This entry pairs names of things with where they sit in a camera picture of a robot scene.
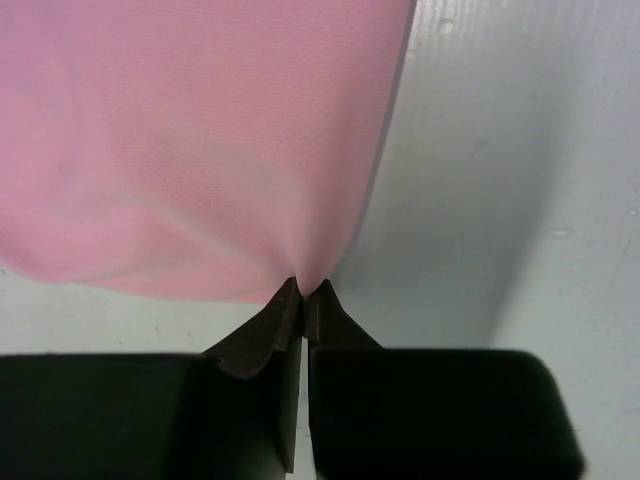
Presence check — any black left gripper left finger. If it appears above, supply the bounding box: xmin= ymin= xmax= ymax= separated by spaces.
xmin=1 ymin=279 xmax=303 ymax=479

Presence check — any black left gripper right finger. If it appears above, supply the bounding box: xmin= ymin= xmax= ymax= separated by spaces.
xmin=306 ymin=281 xmax=585 ymax=479

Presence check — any pink t-shirt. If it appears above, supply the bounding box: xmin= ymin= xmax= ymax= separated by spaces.
xmin=1 ymin=1 xmax=413 ymax=301

